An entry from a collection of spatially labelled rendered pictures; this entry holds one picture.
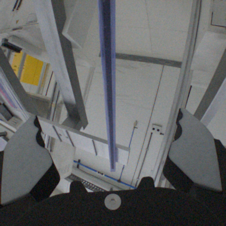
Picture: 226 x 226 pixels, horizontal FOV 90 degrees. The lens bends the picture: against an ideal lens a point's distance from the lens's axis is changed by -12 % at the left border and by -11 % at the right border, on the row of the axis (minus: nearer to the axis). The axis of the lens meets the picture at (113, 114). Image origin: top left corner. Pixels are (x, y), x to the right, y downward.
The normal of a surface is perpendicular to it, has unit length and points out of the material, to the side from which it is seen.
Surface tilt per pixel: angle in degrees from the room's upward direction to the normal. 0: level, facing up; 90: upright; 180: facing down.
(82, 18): 90
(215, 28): 90
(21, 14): 90
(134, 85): 90
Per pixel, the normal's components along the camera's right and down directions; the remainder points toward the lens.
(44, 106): -0.33, -0.03
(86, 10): 0.93, 0.26
